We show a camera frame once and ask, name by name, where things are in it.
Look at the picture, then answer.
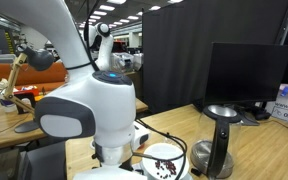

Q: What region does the orange sofa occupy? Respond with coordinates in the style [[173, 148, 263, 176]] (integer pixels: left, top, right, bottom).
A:
[[0, 63, 67, 92]]

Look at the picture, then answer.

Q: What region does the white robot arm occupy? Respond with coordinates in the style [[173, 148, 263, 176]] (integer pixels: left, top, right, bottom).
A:
[[0, 0, 147, 180]]

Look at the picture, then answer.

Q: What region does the glass electric kettle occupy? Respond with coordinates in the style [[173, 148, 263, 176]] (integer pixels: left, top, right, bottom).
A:
[[190, 105, 241, 180]]

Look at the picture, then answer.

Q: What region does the black computer monitor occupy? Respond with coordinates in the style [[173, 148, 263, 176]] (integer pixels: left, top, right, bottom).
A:
[[202, 41, 288, 107]]

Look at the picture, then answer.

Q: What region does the wooden desk lamp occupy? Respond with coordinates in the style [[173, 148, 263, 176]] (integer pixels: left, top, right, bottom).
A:
[[2, 46, 56, 134]]

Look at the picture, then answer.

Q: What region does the white bowl with beans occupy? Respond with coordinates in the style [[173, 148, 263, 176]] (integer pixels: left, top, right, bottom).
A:
[[140, 143, 189, 180]]

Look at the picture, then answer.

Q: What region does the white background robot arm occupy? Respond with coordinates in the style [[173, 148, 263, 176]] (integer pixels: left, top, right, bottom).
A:
[[83, 22, 114, 71]]

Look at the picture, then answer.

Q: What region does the small clear glass dish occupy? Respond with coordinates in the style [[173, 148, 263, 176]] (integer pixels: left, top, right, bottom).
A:
[[163, 137, 181, 148]]

